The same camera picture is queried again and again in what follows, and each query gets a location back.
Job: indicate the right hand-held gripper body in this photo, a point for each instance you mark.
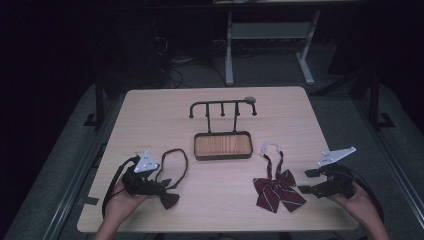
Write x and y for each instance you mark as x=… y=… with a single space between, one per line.
x=338 y=183

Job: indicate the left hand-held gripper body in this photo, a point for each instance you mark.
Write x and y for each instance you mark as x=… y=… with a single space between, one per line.
x=141 y=185

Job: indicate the dark brown bow tie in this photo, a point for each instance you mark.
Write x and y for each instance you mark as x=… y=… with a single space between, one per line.
x=169 y=200

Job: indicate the red striped bow tie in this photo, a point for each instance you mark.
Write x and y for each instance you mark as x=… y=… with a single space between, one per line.
x=278 y=191

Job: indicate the black hook rack wooden base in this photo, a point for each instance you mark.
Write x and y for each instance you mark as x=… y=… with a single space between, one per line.
x=222 y=145

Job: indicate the person's left hand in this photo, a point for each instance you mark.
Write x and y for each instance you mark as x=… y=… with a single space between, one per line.
x=121 y=205

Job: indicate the person's right hand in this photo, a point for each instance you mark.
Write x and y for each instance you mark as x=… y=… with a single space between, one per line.
x=358 y=206

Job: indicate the dark tape strip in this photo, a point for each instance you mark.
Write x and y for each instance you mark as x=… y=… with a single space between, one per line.
x=90 y=201

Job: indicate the black metal stand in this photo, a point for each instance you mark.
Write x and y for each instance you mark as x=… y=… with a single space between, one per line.
x=99 y=103
x=375 y=100

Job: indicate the grey round disc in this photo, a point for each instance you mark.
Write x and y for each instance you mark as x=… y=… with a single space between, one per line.
x=250 y=99

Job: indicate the metal frame rail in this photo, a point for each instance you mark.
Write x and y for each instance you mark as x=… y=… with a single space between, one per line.
x=71 y=190
x=396 y=166

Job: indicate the white metal table frame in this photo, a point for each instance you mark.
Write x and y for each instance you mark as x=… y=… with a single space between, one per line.
x=266 y=30

